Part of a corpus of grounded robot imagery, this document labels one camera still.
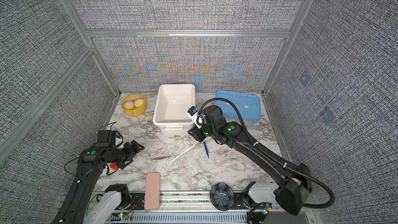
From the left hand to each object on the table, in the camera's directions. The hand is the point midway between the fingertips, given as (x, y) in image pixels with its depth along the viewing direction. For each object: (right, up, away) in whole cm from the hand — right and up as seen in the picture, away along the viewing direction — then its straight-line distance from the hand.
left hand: (139, 152), depth 76 cm
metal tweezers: (+7, -6, +10) cm, 14 cm away
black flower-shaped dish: (+41, -21, -2) cm, 46 cm away
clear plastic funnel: (+40, -8, +9) cm, 41 cm away
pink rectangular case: (+7, -18, -2) cm, 20 cm away
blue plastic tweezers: (+34, -2, +14) cm, 36 cm away
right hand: (+26, +13, -2) cm, 29 cm away
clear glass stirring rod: (+21, -4, +14) cm, 25 cm away
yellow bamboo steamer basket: (-13, +19, +27) cm, 35 cm away
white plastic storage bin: (+11, +19, +26) cm, 34 cm away
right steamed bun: (-12, +26, +30) cm, 41 cm away
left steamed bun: (-18, +24, +27) cm, 40 cm away
